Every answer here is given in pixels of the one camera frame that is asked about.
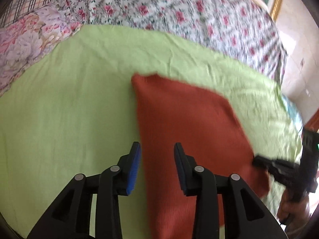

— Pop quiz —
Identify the wooden door frame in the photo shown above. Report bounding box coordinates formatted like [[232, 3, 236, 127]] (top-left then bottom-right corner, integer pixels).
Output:
[[304, 109, 319, 132]]

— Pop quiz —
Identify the green bed sheet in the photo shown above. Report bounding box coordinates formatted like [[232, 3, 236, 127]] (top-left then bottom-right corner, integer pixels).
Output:
[[1, 25, 301, 237]]

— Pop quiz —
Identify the floral white quilt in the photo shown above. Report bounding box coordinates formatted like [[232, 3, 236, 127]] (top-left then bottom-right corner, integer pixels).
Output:
[[57, 0, 287, 83]]

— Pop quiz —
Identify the right hand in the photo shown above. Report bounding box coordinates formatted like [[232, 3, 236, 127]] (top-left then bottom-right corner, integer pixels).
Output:
[[277, 189, 311, 230]]

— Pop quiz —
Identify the pink floral pillow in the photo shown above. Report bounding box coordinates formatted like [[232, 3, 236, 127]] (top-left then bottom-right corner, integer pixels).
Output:
[[1, 5, 81, 94]]

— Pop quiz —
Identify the orange knit sweater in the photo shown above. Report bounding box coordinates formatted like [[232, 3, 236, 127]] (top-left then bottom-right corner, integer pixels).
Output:
[[131, 74, 270, 238]]

